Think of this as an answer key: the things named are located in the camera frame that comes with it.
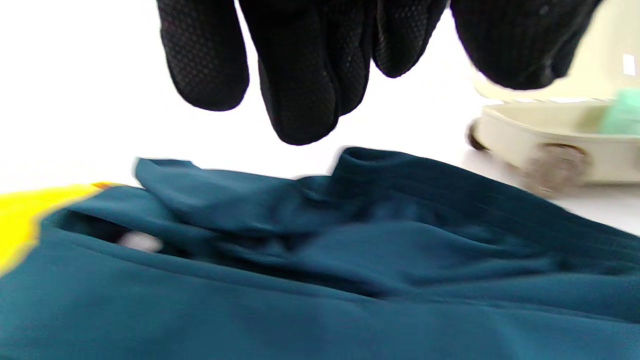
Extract yellow cap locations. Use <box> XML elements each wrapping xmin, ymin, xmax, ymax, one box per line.
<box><xmin>0</xmin><ymin>182</ymin><xmax>122</xmax><ymax>277</ymax></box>

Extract dark teal shorts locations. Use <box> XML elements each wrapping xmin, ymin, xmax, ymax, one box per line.
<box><xmin>0</xmin><ymin>146</ymin><xmax>640</xmax><ymax>360</ymax></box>

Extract green mesh bag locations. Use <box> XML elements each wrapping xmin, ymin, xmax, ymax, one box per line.
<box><xmin>599</xmin><ymin>88</ymin><xmax>640</xmax><ymax>137</ymax></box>

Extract person's left hand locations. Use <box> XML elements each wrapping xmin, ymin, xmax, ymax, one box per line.
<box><xmin>156</xmin><ymin>0</ymin><xmax>603</xmax><ymax>146</ymax></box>

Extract beige hard-shell suitcase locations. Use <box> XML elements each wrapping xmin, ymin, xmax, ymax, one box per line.
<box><xmin>465</xmin><ymin>0</ymin><xmax>640</xmax><ymax>197</ymax></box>

